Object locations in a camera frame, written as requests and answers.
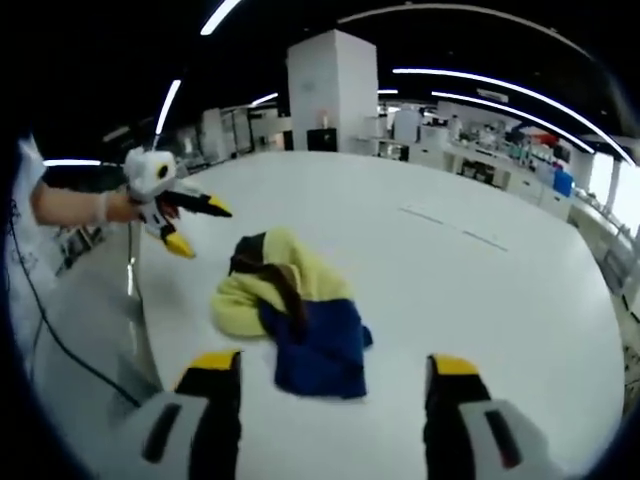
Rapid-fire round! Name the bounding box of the person's white shirt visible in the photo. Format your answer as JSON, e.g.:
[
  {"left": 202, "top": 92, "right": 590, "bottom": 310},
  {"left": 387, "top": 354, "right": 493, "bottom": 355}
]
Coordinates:
[{"left": 4, "top": 137, "right": 66, "bottom": 351}]

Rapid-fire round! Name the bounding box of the white square pillar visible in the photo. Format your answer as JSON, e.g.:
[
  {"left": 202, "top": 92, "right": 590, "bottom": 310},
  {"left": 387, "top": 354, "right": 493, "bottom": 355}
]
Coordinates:
[{"left": 286, "top": 28, "right": 378, "bottom": 152}]

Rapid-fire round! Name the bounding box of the yellow and blue garment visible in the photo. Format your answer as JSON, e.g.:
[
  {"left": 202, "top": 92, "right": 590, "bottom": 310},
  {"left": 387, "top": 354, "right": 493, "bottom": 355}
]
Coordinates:
[{"left": 209, "top": 226, "right": 374, "bottom": 400}]

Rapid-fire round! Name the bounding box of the blue container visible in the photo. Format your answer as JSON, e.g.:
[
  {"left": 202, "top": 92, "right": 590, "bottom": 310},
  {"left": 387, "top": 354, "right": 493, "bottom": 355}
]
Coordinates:
[{"left": 551, "top": 169, "right": 574, "bottom": 196}]

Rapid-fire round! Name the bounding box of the black cable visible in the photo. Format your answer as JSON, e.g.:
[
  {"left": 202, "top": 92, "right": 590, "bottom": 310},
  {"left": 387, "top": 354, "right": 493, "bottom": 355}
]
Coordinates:
[{"left": 4, "top": 197, "right": 144, "bottom": 407}]

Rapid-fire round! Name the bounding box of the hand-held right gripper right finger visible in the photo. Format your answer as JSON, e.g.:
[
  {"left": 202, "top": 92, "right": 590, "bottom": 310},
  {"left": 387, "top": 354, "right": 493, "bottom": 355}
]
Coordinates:
[{"left": 423, "top": 353, "right": 564, "bottom": 480}]

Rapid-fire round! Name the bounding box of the black cabinet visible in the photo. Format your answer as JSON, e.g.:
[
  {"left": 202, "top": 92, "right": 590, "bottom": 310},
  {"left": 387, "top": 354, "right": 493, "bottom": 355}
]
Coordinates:
[{"left": 305, "top": 127, "right": 338, "bottom": 152}]

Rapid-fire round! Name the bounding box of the white lab counter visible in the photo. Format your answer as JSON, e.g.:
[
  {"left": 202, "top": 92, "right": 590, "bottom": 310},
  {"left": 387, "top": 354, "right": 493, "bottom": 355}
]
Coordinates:
[{"left": 439, "top": 134, "right": 576, "bottom": 221}]

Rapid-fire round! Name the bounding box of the person's left hand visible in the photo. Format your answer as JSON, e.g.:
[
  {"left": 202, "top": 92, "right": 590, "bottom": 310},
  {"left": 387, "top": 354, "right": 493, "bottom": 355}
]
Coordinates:
[{"left": 92, "top": 192, "right": 144, "bottom": 224}]

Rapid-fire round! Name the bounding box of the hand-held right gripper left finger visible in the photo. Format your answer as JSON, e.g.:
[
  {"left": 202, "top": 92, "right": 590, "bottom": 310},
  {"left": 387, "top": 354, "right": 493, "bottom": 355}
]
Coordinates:
[{"left": 92, "top": 349, "right": 243, "bottom": 480}]

